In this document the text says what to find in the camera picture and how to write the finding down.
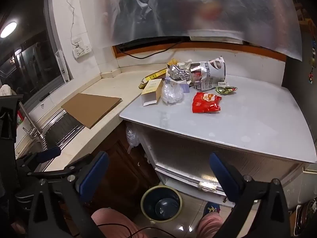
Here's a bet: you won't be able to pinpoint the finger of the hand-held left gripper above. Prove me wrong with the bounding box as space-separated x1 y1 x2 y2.
16 146 62 172
26 164 78 180

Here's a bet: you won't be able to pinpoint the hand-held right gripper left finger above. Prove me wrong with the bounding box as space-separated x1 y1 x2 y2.
27 151 109 238

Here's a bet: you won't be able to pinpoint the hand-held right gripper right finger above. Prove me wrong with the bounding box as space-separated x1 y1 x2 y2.
209 152 291 238

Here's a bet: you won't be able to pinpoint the round dark trash bin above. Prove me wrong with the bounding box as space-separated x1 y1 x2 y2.
141 185 183 223

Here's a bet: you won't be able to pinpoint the white lavender box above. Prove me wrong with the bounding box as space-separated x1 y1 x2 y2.
165 77 190 93

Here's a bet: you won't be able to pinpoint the yellow long box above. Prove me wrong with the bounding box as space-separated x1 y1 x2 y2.
138 67 167 90

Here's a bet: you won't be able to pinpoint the metal faucet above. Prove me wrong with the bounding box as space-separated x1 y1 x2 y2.
18 102 46 152

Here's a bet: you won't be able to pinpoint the brown wooden door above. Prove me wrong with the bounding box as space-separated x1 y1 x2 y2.
82 121 161 219

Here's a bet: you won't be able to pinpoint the white cabinet ribbed door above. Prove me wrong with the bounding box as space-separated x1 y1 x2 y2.
124 120 312 207

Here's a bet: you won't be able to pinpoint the stainless steel sink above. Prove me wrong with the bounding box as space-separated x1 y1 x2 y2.
15 111 86 159

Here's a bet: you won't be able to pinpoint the white cloth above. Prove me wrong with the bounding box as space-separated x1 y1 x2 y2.
0 84 13 97

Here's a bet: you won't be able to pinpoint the blue right slipper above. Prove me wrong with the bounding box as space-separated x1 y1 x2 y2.
202 202 221 215

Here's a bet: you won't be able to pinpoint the person's right leg pink pants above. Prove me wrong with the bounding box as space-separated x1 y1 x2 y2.
197 213 224 238

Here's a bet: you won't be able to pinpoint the person's leg pink pants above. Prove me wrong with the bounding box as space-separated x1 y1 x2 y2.
197 213 224 238
91 208 149 238

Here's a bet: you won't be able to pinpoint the person's left leg pink pants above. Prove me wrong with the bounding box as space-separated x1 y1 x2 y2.
91 208 149 238

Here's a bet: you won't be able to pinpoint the hanging clear plastic bag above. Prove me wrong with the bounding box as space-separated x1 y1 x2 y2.
125 126 143 154

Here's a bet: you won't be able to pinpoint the brown cardboard sheet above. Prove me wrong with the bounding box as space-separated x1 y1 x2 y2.
61 93 122 129

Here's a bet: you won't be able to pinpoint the dark glass window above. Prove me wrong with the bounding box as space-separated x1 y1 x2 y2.
0 28 62 105

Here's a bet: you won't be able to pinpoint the white plastic strip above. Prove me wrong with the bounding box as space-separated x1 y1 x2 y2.
55 50 71 83

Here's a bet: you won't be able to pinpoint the red snack packet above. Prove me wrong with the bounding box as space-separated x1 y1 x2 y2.
192 92 222 114

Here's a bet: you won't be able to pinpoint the green wrapper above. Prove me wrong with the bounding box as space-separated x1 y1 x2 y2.
215 85 238 95

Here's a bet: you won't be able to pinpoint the round ceiling lamp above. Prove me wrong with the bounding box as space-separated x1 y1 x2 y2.
0 22 18 38

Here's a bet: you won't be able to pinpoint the metal pots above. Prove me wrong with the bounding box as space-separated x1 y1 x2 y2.
293 198 317 238

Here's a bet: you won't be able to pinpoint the crumpled clear plastic bag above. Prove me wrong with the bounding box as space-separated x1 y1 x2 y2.
161 83 184 105

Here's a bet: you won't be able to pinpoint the cream carton box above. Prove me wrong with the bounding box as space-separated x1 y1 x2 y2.
141 79 164 107

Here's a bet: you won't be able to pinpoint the large silver bag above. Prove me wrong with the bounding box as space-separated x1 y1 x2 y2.
189 56 228 91

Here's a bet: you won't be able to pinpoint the crumpled silver foil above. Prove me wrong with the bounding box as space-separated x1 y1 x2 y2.
166 64 190 81

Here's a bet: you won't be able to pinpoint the yellow wrapper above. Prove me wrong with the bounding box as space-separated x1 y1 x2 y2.
168 58 192 67

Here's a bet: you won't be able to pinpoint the hanging ornament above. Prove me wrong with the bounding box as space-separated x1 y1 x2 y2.
307 55 317 85

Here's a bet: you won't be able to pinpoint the clear plastic sheet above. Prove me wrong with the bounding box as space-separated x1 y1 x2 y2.
98 0 304 61

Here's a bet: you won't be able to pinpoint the wooden shelf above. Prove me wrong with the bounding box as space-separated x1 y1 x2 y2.
292 0 317 34

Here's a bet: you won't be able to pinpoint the thin black cable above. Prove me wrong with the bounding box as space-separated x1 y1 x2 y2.
95 223 179 238

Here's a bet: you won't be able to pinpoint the white wall socket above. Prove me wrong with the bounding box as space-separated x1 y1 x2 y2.
72 37 92 60

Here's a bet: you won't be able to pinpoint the thin white hanging cable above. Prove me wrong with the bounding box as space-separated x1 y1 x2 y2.
66 0 80 47

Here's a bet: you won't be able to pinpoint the black ledge cable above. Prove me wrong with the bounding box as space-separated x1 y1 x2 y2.
116 38 189 59

